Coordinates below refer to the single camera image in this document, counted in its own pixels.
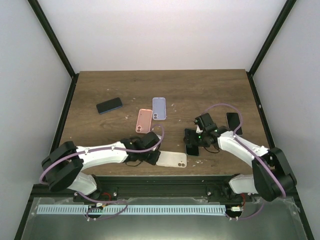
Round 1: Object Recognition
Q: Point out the pink phone case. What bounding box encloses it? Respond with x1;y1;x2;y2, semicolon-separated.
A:
135;108;153;134

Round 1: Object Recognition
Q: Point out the teal black phone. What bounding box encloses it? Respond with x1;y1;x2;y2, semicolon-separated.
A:
185;144;200;157

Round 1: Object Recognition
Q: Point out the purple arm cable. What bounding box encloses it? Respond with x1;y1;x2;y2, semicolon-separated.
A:
201;102;288;222
39;124;166;222

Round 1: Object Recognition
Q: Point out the grey metal front plate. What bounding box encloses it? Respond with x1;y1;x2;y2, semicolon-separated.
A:
21;198;308;240

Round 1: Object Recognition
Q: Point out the white black phone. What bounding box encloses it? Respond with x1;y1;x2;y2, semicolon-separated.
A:
226;112;240;131

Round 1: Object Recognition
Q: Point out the lavender phone case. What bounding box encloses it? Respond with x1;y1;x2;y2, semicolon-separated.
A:
152;97;167;121

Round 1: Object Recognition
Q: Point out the black right frame post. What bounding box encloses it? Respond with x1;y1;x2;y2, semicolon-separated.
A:
247;0;298;76

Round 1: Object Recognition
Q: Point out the white phone case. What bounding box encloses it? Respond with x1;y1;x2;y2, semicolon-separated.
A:
156;151;187;168

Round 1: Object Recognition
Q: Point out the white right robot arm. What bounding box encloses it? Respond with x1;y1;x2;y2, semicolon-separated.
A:
184;126;297;202

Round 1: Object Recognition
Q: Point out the light blue slotted cable duct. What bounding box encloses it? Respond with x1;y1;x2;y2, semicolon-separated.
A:
36;204;226;216

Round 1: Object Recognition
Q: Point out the black frame post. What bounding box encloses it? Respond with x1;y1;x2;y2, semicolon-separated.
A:
26;0;77;80
247;0;298;76

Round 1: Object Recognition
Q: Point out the blue black phone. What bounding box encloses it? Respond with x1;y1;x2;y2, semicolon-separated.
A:
96;97;123;114

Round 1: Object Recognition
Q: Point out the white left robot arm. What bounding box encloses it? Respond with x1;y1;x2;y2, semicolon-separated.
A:
39;131;162;202

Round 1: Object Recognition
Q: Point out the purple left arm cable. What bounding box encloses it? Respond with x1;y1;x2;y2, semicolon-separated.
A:
39;124;166;222

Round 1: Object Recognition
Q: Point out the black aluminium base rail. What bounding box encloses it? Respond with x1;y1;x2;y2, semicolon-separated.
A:
72;175;296;203

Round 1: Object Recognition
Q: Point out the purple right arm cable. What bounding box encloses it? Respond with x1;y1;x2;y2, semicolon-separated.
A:
201;102;288;222

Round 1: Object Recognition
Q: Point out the black left frame post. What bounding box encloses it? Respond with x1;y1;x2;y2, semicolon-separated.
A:
26;0;77;80

